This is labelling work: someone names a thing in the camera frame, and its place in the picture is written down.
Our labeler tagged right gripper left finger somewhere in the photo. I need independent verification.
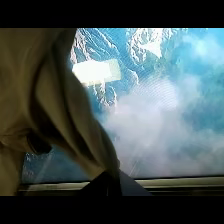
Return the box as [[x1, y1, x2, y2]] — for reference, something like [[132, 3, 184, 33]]
[[79, 171, 114, 197]]

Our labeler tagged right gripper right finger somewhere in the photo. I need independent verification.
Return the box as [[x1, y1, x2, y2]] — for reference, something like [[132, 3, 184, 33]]
[[112, 169, 153, 197]]

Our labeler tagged beige shirt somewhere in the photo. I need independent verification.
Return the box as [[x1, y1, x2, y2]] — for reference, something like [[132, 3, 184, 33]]
[[0, 27, 121, 197]]

